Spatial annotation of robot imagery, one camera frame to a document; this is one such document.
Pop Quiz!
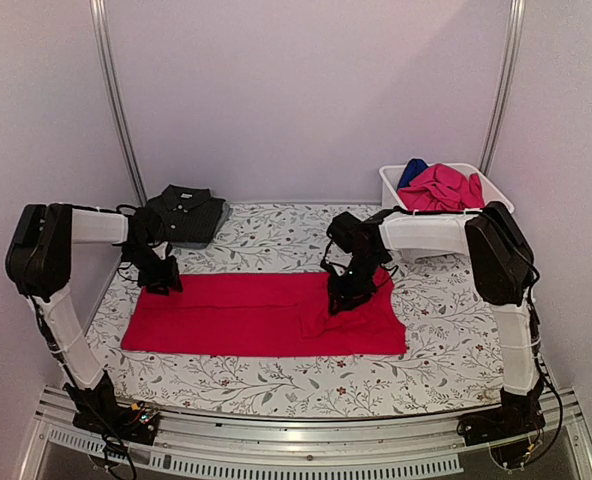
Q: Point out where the grey folded garment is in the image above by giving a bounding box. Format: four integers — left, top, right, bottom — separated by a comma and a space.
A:
177, 202, 231, 250

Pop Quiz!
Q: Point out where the magenta t-shirt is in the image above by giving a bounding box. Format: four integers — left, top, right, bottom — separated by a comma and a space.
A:
121, 270, 407, 358

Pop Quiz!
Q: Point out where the pink garment in bin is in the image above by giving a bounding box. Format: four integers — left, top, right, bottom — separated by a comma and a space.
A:
397, 164, 485, 212

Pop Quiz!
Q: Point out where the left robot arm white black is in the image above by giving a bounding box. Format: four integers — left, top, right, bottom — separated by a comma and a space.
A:
5, 203, 182, 445

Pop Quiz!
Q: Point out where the aluminium frame post right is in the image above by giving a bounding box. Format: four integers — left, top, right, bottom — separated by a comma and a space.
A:
479, 0, 526, 175

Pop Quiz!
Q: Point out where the white plastic laundry bin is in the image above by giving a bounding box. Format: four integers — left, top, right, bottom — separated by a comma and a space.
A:
379, 163, 514, 262

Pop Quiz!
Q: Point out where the floral patterned table cloth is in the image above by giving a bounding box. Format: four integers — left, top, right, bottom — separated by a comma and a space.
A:
86, 204, 504, 418

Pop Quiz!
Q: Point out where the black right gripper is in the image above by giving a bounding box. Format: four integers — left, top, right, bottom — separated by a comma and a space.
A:
328, 252, 385, 314

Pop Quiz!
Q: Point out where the blue garment in bin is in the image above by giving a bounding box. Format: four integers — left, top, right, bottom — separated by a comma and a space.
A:
396, 158, 428, 190

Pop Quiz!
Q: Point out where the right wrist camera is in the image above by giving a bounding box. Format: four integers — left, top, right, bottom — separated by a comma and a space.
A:
326, 211, 369, 254

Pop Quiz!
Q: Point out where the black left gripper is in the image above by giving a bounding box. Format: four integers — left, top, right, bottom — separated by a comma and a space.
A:
122, 245, 182, 295

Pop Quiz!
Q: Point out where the aluminium frame post left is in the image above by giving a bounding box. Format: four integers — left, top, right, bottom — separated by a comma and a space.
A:
89, 0, 147, 205

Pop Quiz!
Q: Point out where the aluminium frame post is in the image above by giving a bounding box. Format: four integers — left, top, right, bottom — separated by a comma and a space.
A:
89, 0, 147, 205
479, 0, 526, 175

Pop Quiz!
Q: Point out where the black pinstriped folded shirt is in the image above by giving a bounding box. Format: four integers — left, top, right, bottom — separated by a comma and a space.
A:
146, 185, 227, 246

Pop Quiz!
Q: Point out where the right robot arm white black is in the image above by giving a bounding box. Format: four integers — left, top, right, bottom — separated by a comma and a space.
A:
321, 201, 546, 446

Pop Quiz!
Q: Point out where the aluminium front rail base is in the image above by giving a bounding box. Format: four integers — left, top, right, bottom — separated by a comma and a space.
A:
19, 387, 592, 479

